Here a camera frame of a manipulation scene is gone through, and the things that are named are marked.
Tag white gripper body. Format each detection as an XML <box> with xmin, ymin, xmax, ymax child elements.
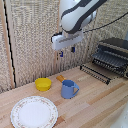
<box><xmin>51</xmin><ymin>29</ymin><xmax>85</xmax><ymax>51</ymax></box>

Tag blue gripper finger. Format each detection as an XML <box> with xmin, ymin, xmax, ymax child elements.
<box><xmin>59</xmin><ymin>49</ymin><xmax>65</xmax><ymax>58</ymax></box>
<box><xmin>70</xmin><ymin>46</ymin><xmax>76</xmax><ymax>54</ymax></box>

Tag small orange wooden block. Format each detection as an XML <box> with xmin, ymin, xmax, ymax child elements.
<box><xmin>55</xmin><ymin>74</ymin><xmax>67</xmax><ymax>84</ymax></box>

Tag yellow bowl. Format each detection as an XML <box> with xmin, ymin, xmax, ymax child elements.
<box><xmin>34</xmin><ymin>77</ymin><xmax>53</xmax><ymax>92</ymax></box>

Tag blue mug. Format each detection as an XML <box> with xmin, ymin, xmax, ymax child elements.
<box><xmin>60</xmin><ymin>79</ymin><xmax>81</xmax><ymax>100</ymax></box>

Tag black dish rack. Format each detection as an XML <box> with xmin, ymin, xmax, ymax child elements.
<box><xmin>91</xmin><ymin>36</ymin><xmax>128</xmax><ymax>80</ymax></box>

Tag white floral rim plate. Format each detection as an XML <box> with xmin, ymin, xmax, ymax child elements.
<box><xmin>10</xmin><ymin>95</ymin><xmax>59</xmax><ymax>128</ymax></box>

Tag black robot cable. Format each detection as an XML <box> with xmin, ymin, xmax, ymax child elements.
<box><xmin>83</xmin><ymin>11</ymin><xmax>128</xmax><ymax>34</ymax></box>

